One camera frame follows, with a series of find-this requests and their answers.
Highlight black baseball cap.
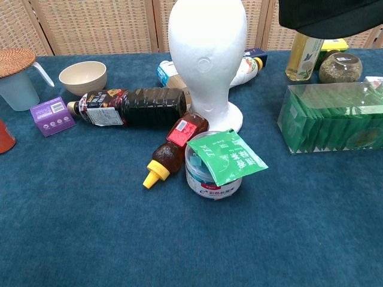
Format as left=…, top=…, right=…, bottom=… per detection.
left=278, top=0, right=383, bottom=39

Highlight beige bowl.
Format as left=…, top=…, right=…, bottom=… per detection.
left=58, top=60, right=108, bottom=97

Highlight green tea sachet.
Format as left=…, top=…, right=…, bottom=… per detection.
left=186, top=128, right=269, bottom=186

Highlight clear box green tea bags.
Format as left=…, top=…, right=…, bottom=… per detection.
left=276, top=81, right=383, bottom=155

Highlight white and red box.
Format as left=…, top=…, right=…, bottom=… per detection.
left=362, top=76, right=383, bottom=89

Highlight yellow and green package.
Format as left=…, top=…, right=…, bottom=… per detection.
left=314, top=38, right=349, bottom=71

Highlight round woven rattan coaster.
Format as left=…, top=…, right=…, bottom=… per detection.
left=0, top=48, right=37, bottom=79

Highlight woven wicker folding screen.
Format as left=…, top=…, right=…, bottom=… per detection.
left=0, top=0, right=383, bottom=57

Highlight honey bottle yellow cap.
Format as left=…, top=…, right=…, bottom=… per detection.
left=142, top=111, right=209, bottom=190

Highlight yellow tea drink bottle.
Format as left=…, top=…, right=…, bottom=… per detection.
left=285, top=32, right=325, bottom=82

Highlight white bottle orange-yellow cap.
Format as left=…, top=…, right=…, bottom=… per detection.
left=229, top=56, right=264, bottom=88

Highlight small purple carton box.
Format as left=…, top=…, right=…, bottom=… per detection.
left=29, top=96, right=77, bottom=138

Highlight red can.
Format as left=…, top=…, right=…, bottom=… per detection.
left=0, top=118, right=17, bottom=154

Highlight blue white packet behind head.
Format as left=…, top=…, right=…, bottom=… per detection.
left=156, top=60, right=188, bottom=90

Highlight blue tablecloth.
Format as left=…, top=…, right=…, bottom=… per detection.
left=0, top=49, right=383, bottom=287

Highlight dark blue box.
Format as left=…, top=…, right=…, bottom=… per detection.
left=242, top=47, right=269, bottom=65

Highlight clear round plastic tub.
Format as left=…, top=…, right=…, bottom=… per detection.
left=184, top=130, right=243, bottom=201

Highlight dark tea plastic bottle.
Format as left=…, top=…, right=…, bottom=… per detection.
left=66, top=87, right=188, bottom=127

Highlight white foam mannequin head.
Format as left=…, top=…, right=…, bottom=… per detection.
left=167, top=0, right=248, bottom=135

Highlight light blue handled cup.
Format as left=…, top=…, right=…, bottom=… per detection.
left=0, top=62, right=56, bottom=112

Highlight round glass jar dried herbs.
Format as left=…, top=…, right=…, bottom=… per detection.
left=318, top=52, right=363, bottom=84

